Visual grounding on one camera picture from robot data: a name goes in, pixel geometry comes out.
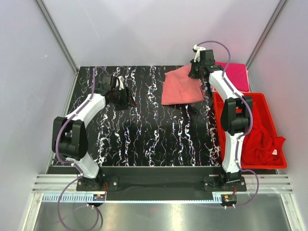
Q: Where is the black marble pattern mat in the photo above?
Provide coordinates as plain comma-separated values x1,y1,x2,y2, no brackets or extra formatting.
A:
49,64,223,167

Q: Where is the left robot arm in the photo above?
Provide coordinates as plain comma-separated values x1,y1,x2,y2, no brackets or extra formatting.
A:
51,75,136,191

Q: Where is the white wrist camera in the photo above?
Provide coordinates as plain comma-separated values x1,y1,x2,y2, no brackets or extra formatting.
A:
192,44,206,63
116,76,125,90

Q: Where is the magenta folded t shirt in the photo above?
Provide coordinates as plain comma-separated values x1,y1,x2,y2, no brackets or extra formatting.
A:
226,63,250,92

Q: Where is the left aluminium corner post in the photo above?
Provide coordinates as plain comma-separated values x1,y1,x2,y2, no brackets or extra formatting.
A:
33,0,79,75

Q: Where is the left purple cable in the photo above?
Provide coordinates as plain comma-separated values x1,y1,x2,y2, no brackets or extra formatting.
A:
54,66,111,229

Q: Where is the red t shirt in bin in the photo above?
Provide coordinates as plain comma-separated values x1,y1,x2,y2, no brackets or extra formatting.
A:
241,121,286,166

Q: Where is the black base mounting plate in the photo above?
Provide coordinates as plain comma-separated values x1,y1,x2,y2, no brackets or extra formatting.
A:
77,167,247,203

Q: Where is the white cable duct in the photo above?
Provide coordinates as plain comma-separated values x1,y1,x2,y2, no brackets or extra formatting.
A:
42,194,223,204

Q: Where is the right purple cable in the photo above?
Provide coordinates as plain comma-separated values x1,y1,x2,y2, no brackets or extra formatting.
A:
194,39,259,208

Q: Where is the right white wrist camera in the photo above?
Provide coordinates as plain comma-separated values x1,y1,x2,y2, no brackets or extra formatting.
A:
192,44,206,63

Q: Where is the purple cable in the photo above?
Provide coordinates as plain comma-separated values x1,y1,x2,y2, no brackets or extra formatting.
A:
194,39,259,208
54,66,111,229

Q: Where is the red plastic bin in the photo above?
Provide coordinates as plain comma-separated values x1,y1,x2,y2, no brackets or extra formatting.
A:
213,92,289,171

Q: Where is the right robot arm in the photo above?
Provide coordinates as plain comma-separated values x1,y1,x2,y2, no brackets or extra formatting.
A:
189,45,253,191

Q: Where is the right aluminium corner post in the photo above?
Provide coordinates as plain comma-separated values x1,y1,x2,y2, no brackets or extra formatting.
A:
245,0,289,70

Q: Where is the aluminium corner post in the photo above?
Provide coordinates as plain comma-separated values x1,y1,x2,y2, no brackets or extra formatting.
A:
245,0,289,70
33,0,79,75

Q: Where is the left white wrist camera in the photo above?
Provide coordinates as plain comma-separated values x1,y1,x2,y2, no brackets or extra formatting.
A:
116,76,125,90

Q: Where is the salmon pink t shirt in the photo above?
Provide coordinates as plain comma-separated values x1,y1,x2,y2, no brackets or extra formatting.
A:
161,64,205,105

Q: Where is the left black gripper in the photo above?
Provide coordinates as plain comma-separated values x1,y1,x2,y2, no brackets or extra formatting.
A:
112,87,137,111

